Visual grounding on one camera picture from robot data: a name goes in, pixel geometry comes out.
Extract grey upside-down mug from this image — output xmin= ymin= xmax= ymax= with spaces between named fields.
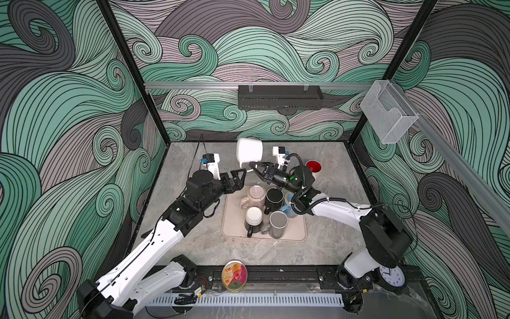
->
xmin=260 ymin=211 xmax=288 ymax=239

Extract aluminium rail right wall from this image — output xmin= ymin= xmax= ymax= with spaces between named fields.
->
xmin=396 ymin=85 xmax=509 ymax=234

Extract clear acrylic wall holder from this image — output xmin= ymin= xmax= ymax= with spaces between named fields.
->
xmin=361 ymin=80 xmax=418 ymax=144

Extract aluminium rail wall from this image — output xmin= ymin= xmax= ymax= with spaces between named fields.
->
xmin=396 ymin=85 xmax=509 ymax=234
xmin=144 ymin=81 xmax=373 ymax=92

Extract round colourful tin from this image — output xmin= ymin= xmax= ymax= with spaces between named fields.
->
xmin=221 ymin=261 xmax=248 ymax=292

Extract white slotted cable duct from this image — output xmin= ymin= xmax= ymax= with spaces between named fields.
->
xmin=149 ymin=292 xmax=344 ymax=308

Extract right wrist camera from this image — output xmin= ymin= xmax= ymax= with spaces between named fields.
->
xmin=272 ymin=146 xmax=290 ymax=167

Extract black wall shelf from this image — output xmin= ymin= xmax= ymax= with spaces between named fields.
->
xmin=238 ymin=85 xmax=324 ymax=111

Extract pink upside-down mug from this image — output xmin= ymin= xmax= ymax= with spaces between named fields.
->
xmin=239 ymin=186 xmax=266 ymax=211

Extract beige rectangular tray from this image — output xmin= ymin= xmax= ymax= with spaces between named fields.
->
xmin=221 ymin=185 xmax=307 ymax=242

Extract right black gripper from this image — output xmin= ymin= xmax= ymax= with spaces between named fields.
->
xmin=252 ymin=163 xmax=302 ymax=198

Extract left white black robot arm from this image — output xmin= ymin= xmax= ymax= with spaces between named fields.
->
xmin=76 ymin=169 xmax=247 ymax=318

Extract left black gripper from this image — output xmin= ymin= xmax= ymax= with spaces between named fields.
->
xmin=197 ymin=168 xmax=244 ymax=214

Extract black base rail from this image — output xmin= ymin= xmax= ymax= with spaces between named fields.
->
xmin=193 ymin=265 xmax=346 ymax=291

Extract cream mug red inside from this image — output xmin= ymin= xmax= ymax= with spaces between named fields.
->
xmin=306 ymin=160 xmax=322 ymax=174

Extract aluminium rail back wall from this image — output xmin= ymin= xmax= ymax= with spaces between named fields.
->
xmin=144 ymin=81 xmax=373 ymax=92

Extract black round wall clock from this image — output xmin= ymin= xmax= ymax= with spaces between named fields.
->
xmin=375 ymin=266 xmax=406 ymax=294

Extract black mug white base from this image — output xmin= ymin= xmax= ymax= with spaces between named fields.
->
xmin=244 ymin=207 xmax=264 ymax=238

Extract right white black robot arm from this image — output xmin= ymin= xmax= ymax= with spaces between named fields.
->
xmin=249 ymin=162 xmax=413 ymax=279

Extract black speckled upside-down mug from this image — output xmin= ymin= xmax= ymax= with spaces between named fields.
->
xmin=264 ymin=187 xmax=284 ymax=215

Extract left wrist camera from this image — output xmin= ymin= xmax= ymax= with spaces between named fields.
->
xmin=201 ymin=153 xmax=220 ymax=180

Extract blue glazed upside-down mug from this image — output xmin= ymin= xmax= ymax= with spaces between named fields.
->
xmin=280 ymin=193 xmax=298 ymax=218

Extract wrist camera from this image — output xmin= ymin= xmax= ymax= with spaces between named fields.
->
xmin=201 ymin=153 xmax=220 ymax=180
xmin=272 ymin=146 xmax=290 ymax=167

